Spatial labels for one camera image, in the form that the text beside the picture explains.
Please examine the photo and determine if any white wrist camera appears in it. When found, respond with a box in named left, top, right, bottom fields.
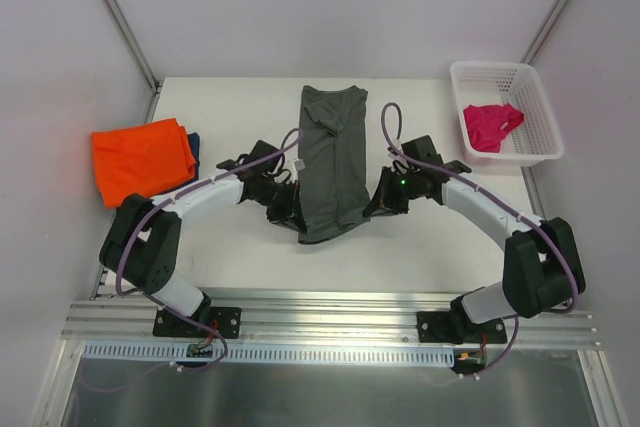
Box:
left=388, top=139, right=403, bottom=155
left=291, top=158, right=305, bottom=172

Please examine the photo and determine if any magenta t shirt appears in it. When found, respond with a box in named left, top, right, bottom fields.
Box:
left=463, top=103, right=525, bottom=153

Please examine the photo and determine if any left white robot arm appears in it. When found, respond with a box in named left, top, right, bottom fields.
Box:
left=99, top=140, right=307, bottom=335

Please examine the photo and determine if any grey t shirt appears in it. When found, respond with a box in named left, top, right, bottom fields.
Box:
left=298, top=85, right=370, bottom=245

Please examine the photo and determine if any orange folded t shirt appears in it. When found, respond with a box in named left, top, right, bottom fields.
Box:
left=90, top=118, right=197, bottom=209

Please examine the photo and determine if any white slotted cable duct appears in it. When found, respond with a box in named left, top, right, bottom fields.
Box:
left=83, top=341, right=455, bottom=368

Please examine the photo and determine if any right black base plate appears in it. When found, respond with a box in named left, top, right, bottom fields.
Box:
left=416, top=311, right=507, bottom=345

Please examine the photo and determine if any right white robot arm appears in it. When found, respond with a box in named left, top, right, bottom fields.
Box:
left=363, top=136, right=586, bottom=342

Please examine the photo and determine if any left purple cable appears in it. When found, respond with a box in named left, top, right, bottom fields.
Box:
left=74, top=127, right=305, bottom=393

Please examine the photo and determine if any left aluminium frame post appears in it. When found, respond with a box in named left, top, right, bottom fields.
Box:
left=101, top=0, right=161, bottom=94

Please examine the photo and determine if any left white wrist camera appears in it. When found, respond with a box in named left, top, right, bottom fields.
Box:
left=291, top=158, right=305, bottom=172

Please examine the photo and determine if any navy folded t shirt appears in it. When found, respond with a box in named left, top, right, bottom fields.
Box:
left=187, top=132, right=201, bottom=180

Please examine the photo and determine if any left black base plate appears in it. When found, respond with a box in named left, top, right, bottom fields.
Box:
left=152, top=306, right=243, bottom=339

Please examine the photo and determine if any white plastic basket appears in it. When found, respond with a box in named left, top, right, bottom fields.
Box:
left=450, top=61, right=564, bottom=169

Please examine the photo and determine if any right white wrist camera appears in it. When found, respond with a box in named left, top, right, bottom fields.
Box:
left=388, top=139, right=403, bottom=155

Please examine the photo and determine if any aluminium mounting rail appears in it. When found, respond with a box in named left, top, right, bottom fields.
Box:
left=62, top=288, right=604, bottom=350

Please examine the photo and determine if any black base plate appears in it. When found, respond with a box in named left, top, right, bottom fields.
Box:
left=152, top=306, right=243, bottom=339
left=416, top=311, right=507, bottom=345

